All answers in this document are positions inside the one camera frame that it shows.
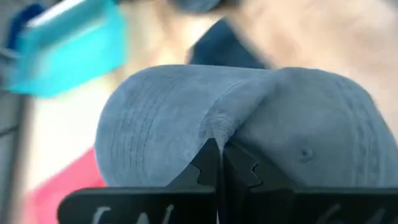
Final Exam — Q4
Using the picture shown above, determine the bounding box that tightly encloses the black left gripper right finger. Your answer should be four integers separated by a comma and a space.
221, 140, 398, 224

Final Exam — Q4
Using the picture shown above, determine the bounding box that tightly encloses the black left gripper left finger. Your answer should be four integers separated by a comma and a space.
57, 138, 221, 224

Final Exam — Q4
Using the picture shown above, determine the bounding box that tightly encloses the grey-blue denim cap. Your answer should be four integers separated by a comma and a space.
94, 64, 398, 189

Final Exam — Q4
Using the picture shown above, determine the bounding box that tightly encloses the turquoise plastic bin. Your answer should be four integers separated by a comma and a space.
3, 0, 127, 98

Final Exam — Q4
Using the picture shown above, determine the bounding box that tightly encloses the dark navy cap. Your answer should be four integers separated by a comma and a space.
185, 17, 269, 70

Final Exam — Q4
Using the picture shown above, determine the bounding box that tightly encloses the dark blue plastic object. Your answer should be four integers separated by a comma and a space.
6, 2, 48, 50

